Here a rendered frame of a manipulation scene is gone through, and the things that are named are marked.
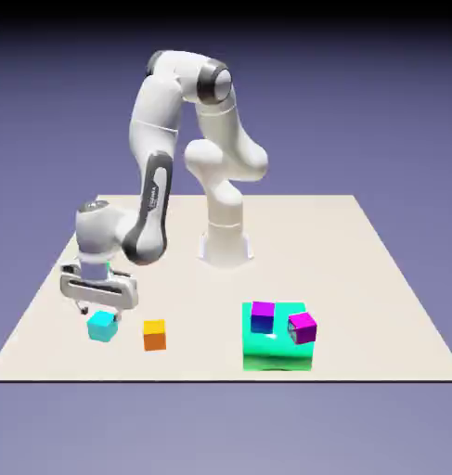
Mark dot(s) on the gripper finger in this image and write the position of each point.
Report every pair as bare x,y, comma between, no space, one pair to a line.
82,307
117,314

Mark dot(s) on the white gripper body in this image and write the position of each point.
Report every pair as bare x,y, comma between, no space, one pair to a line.
99,293

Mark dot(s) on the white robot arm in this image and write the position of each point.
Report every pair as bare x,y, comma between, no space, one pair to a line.
151,122

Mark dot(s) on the small cyan cube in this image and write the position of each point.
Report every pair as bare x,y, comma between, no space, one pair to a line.
103,327

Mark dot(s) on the small orange cube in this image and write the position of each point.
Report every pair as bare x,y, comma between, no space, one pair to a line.
154,336

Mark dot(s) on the small magenta cube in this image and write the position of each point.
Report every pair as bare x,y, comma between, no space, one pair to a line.
303,328
262,317

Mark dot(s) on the large green box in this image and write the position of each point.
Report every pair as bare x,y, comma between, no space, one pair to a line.
273,350

